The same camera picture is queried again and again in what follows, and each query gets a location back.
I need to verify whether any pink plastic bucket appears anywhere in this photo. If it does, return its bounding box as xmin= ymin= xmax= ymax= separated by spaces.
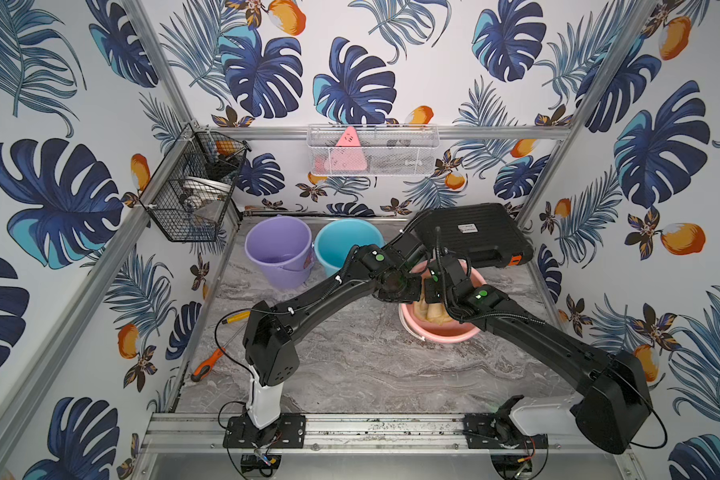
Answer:
xmin=398 ymin=289 xmax=481 ymax=344

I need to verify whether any yellow cleaning cloth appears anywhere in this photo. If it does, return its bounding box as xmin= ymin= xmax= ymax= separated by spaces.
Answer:
xmin=413 ymin=299 xmax=454 ymax=326

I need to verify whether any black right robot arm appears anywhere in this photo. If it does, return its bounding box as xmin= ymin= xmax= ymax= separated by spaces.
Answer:
xmin=430 ymin=254 xmax=653 ymax=454

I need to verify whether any teal plastic bucket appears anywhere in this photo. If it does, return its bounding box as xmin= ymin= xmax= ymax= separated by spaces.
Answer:
xmin=314 ymin=218 xmax=385 ymax=277

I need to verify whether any purple plastic bucket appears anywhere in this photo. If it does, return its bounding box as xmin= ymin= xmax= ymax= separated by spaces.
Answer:
xmin=245 ymin=216 xmax=315 ymax=290

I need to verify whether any black plastic tool case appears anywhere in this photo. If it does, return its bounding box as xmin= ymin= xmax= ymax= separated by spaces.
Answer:
xmin=413 ymin=203 xmax=534 ymax=268

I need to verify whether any pink triangular item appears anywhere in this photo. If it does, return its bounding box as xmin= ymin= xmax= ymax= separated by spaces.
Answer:
xmin=324 ymin=126 xmax=368 ymax=174

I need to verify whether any clear wall shelf basket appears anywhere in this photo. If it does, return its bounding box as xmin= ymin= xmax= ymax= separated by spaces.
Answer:
xmin=306 ymin=125 xmax=440 ymax=177

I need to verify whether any yellow handled tool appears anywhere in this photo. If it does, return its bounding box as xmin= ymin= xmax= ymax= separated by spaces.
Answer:
xmin=217 ymin=309 xmax=251 ymax=325

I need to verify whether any orange handled screwdriver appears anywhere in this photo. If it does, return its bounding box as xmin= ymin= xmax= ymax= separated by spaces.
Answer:
xmin=190 ymin=348 xmax=224 ymax=383

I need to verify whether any black wire basket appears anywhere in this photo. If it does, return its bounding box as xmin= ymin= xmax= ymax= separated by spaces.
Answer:
xmin=140 ymin=124 xmax=251 ymax=243

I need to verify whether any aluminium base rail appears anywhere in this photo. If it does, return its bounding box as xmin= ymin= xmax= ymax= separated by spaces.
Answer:
xmin=141 ymin=414 xmax=602 ymax=457

